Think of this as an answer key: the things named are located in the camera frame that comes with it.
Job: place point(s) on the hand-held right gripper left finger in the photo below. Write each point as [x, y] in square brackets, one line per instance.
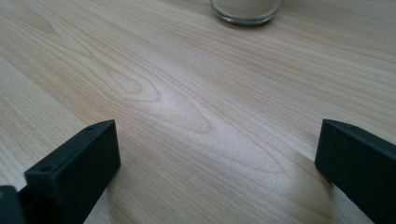
[74, 168]

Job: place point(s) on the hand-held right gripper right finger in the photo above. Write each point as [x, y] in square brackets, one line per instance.
[361, 165]

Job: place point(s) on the white-lidded glass jar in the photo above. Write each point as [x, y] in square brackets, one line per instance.
[246, 11]

